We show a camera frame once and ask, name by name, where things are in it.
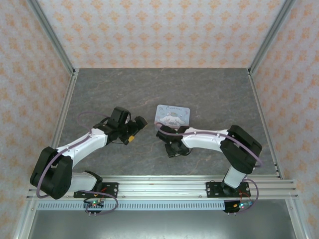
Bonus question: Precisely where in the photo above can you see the light blue cartoon pouch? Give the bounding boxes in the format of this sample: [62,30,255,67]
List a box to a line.
[154,104,192,130]

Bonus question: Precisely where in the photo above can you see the grey metal sheet panel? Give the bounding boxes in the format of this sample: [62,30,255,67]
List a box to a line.
[27,210,297,239]

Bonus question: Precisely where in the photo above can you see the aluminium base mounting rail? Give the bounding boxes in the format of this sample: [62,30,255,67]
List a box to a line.
[26,175,299,200]

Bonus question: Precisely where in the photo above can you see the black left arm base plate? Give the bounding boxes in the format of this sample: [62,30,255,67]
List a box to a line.
[73,182,119,199]

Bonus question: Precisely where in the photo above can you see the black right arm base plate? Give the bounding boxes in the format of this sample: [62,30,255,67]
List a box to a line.
[205,181,250,199]

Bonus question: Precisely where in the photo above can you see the aluminium table side rail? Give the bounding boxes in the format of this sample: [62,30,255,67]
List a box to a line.
[39,69,80,180]
[247,69,285,179]

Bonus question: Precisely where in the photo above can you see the slotted grey cable duct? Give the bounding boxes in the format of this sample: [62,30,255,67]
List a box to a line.
[36,201,254,211]

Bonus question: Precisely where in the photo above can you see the aluminium frame post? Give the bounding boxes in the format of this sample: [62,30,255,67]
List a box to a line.
[26,0,77,75]
[248,0,297,75]

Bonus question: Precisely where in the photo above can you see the aluminium frame leg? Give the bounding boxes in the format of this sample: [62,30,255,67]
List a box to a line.
[284,199,309,239]
[12,199,38,239]

